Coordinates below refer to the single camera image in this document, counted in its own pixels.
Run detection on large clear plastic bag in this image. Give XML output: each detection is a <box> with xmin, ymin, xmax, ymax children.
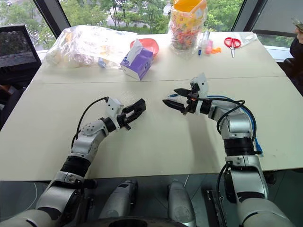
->
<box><xmin>45</xmin><ymin>25</ymin><xmax>138</xmax><ymax>70</ymax></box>

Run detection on black mesh office chair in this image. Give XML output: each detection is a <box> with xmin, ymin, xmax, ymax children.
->
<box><xmin>0</xmin><ymin>23</ymin><xmax>42</xmax><ymax>88</ymax></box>

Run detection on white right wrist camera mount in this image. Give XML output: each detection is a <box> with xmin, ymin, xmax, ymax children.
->
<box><xmin>190</xmin><ymin>72</ymin><xmax>210</xmax><ymax>116</ymax></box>

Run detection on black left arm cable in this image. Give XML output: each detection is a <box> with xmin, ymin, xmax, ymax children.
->
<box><xmin>71</xmin><ymin>96</ymin><xmax>109</xmax><ymax>148</ymax></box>

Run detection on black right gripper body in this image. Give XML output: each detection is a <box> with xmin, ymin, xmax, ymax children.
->
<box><xmin>182</xmin><ymin>82</ymin><xmax>201</xmax><ymax>116</ymax></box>

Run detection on pink plastic bowl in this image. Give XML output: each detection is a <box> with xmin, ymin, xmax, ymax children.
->
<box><xmin>129</xmin><ymin>38</ymin><xmax>160</xmax><ymax>56</ymax></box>

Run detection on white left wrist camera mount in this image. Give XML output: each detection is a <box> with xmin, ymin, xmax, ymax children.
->
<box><xmin>105</xmin><ymin>96</ymin><xmax>124</xmax><ymax>130</ymax></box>

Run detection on red handled scissors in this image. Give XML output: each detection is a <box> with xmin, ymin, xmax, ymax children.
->
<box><xmin>223</xmin><ymin>36</ymin><xmax>242</xmax><ymax>59</ymax></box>

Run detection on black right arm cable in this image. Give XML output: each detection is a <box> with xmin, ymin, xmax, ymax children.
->
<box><xmin>196</xmin><ymin>98</ymin><xmax>246</xmax><ymax>135</ymax></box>

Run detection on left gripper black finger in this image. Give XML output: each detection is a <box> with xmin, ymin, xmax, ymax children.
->
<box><xmin>122</xmin><ymin>100</ymin><xmax>141</xmax><ymax>114</ymax></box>
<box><xmin>126</xmin><ymin>111</ymin><xmax>144</xmax><ymax>124</ymax></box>

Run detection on small clear plastic bag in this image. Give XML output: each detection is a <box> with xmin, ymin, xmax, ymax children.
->
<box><xmin>236</xmin><ymin>32</ymin><xmax>258</xmax><ymax>48</ymax></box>

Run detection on black window frame pillar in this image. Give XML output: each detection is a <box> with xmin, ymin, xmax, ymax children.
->
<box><xmin>33</xmin><ymin>0</ymin><xmax>71</xmax><ymax>38</ymax></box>
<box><xmin>231</xmin><ymin>0</ymin><xmax>263</xmax><ymax>33</ymax></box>

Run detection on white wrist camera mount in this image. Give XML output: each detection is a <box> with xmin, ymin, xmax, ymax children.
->
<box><xmin>190</xmin><ymin>72</ymin><xmax>210</xmax><ymax>116</ymax></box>
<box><xmin>105</xmin><ymin>96</ymin><xmax>124</xmax><ymax>130</ymax></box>

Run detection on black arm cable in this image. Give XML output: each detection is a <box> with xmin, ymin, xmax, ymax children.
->
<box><xmin>71</xmin><ymin>96</ymin><xmax>109</xmax><ymax>148</ymax></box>
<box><xmin>196</xmin><ymin>98</ymin><xmax>246</xmax><ymax>135</ymax></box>

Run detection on clear bag of colourful toys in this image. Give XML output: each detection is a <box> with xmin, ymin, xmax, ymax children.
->
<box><xmin>168</xmin><ymin>0</ymin><xmax>209</xmax><ymax>59</ymax></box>

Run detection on silver rounded robot leg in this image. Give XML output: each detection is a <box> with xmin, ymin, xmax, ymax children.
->
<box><xmin>167</xmin><ymin>179</ymin><xmax>197</xmax><ymax>227</ymax></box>
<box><xmin>98</xmin><ymin>179</ymin><xmax>139</xmax><ymax>219</ymax></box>

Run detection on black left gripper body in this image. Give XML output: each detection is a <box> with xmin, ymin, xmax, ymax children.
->
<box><xmin>116</xmin><ymin>107</ymin><xmax>132</xmax><ymax>131</ymax></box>

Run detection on blue Ethernet cable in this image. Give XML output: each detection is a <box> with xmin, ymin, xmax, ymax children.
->
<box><xmin>167</xmin><ymin>94</ymin><xmax>263</xmax><ymax>154</ymax></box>

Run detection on purple tissue box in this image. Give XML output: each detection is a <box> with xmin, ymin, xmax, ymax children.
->
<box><xmin>120</xmin><ymin>39</ymin><xmax>154</xmax><ymax>81</ymax></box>

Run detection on person in dark clothing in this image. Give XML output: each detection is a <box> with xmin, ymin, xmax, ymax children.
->
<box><xmin>283</xmin><ymin>16</ymin><xmax>303</xmax><ymax>95</ymax></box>

